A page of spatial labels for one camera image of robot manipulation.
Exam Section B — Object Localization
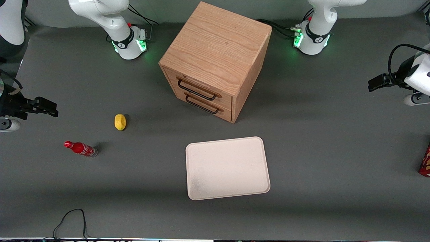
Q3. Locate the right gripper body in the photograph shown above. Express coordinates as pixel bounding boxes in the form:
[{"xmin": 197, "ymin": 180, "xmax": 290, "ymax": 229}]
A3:
[{"xmin": 0, "ymin": 90, "xmax": 35, "ymax": 120}]

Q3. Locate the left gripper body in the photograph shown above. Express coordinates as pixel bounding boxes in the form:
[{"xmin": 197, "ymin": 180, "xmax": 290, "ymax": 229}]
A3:
[{"xmin": 386, "ymin": 66, "xmax": 430, "ymax": 95}]

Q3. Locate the red cookie box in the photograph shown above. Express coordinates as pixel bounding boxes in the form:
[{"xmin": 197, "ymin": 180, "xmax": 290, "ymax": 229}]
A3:
[{"xmin": 419, "ymin": 145, "xmax": 430, "ymax": 178}]

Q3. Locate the beige rectangular tray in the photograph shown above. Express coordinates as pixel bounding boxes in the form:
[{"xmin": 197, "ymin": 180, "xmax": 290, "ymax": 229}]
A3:
[{"xmin": 185, "ymin": 136, "xmax": 271, "ymax": 201}]

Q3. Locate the red cola bottle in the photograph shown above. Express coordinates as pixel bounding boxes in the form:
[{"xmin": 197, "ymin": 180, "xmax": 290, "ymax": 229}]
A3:
[{"xmin": 64, "ymin": 140, "xmax": 98, "ymax": 158}]

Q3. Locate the yellow lemon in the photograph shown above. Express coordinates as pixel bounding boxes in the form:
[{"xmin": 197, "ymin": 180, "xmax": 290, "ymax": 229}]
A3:
[{"xmin": 114, "ymin": 114, "xmax": 127, "ymax": 131}]

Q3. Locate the wooden drawer front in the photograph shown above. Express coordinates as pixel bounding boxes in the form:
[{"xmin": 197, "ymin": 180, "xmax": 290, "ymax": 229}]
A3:
[
  {"xmin": 173, "ymin": 88, "xmax": 232, "ymax": 122},
  {"xmin": 163, "ymin": 66, "xmax": 233, "ymax": 109}
]

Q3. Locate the wooden two-drawer cabinet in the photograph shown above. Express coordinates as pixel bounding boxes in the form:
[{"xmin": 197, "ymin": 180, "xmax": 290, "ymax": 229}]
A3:
[{"xmin": 159, "ymin": 1, "xmax": 272, "ymax": 124}]

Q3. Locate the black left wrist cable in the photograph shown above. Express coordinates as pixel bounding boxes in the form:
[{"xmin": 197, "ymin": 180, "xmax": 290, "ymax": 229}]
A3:
[{"xmin": 387, "ymin": 43, "xmax": 430, "ymax": 80}]

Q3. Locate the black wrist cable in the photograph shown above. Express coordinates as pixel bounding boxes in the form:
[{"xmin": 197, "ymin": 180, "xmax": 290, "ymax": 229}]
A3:
[
  {"xmin": 387, "ymin": 43, "xmax": 430, "ymax": 80},
  {"xmin": 0, "ymin": 69, "xmax": 23, "ymax": 96}
]

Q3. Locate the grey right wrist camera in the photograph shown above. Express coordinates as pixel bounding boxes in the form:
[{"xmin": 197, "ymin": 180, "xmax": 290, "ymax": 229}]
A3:
[{"xmin": 0, "ymin": 119, "xmax": 22, "ymax": 132}]

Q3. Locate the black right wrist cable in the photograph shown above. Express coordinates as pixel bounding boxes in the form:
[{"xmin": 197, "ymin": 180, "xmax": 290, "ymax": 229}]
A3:
[{"xmin": 0, "ymin": 69, "xmax": 23, "ymax": 96}]

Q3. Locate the thin black looped cable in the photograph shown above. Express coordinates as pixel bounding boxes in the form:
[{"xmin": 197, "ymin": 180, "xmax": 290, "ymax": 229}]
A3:
[{"xmin": 42, "ymin": 208, "xmax": 102, "ymax": 241}]

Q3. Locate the black left arm base cable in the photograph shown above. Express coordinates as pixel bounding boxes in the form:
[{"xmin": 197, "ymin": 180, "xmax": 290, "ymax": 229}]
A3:
[{"xmin": 256, "ymin": 19, "xmax": 303, "ymax": 38}]

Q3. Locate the black arm base cable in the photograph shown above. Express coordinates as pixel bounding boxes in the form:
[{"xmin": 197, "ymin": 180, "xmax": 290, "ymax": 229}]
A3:
[
  {"xmin": 127, "ymin": 3, "xmax": 159, "ymax": 26},
  {"xmin": 256, "ymin": 19, "xmax": 303, "ymax": 38}
]

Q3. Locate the black right arm base cable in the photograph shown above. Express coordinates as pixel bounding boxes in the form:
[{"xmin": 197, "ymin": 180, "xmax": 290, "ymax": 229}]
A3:
[{"xmin": 127, "ymin": 3, "xmax": 159, "ymax": 26}]

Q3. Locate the black wire drawer handle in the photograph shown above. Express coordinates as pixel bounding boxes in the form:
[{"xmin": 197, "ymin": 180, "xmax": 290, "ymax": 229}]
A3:
[
  {"xmin": 176, "ymin": 77, "xmax": 222, "ymax": 101},
  {"xmin": 184, "ymin": 92, "xmax": 224, "ymax": 114}
]

